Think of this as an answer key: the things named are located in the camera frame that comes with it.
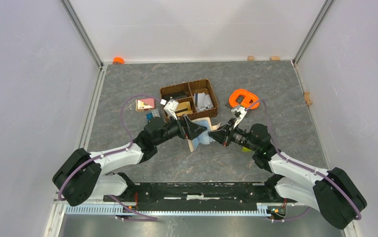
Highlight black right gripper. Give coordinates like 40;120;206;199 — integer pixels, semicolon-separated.
207;118;258;152

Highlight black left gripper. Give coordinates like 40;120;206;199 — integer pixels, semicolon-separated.
154;111;207;146

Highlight beige leather card holder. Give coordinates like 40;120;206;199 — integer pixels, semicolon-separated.
188;117;221;152

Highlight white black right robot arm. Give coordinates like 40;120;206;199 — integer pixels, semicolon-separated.
209;123;368;230

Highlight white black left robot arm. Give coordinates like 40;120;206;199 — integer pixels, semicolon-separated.
52;116;208;206

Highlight yellow cards in basket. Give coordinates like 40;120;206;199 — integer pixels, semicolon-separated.
175;101;193;117

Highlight silver cards in basket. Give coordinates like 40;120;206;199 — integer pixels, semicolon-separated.
194;92;214;112

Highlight black cards in basket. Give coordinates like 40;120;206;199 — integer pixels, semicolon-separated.
162;91;188;100

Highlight playing card box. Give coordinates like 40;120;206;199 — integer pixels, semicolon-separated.
135;98;156;112

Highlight lime green toy brick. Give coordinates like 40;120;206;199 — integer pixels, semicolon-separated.
242;147;252;152

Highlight brown woven divided basket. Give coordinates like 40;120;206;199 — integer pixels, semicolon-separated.
160;79;218;120

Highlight grey toy brick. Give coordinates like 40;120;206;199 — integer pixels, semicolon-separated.
151;109;160;117

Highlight blue toy brick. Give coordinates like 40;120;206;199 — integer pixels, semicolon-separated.
146;113;153;121

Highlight wooden block right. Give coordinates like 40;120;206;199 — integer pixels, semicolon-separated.
270;56;281;61

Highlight curved wooden piece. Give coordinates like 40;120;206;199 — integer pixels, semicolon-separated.
303;91;313;106

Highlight orange round cap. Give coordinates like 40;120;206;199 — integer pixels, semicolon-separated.
112;57;125;65

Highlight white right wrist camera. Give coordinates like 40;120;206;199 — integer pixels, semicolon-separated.
231;105;247;128

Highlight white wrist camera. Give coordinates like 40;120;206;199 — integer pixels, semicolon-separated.
231;105;247;128
160;99;179;120

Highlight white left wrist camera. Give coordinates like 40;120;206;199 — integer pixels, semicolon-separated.
160;99;179;120

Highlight orange tape dispenser ring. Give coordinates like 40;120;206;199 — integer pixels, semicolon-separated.
228;89;261;111

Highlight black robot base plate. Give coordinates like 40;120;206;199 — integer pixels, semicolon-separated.
116;182;285;211

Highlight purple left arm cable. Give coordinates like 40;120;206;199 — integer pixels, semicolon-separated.
57;95;167;223

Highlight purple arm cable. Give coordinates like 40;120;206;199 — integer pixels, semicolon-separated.
57;95;167;223
244;99;362;223

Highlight aluminium frame rail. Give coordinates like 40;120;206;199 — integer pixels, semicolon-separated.
52;182;351;217

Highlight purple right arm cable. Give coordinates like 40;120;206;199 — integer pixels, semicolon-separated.
244;99;362;223

